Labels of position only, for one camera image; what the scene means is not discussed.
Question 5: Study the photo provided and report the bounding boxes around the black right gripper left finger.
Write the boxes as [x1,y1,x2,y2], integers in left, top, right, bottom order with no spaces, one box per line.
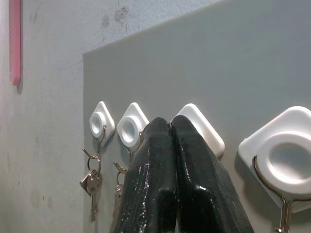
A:
[110,116,177,233]

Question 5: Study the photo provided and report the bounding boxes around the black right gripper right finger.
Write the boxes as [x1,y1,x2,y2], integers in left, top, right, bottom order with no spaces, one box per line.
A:
[171,115,255,233]

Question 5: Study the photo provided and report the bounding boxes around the silver keys on ring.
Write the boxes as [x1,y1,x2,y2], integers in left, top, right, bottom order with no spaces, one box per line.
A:
[112,169,127,216]
[79,155,103,223]

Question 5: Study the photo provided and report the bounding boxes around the white wall hook with wire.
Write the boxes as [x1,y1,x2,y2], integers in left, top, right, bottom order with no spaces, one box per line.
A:
[170,103,225,158]
[113,101,150,174]
[237,105,311,233]
[82,100,116,158]

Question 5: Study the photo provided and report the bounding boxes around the grey wall board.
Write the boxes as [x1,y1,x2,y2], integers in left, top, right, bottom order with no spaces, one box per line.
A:
[82,0,311,233]

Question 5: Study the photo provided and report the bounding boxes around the pink strip on wall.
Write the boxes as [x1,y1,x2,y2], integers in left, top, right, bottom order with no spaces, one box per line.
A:
[9,0,24,86]

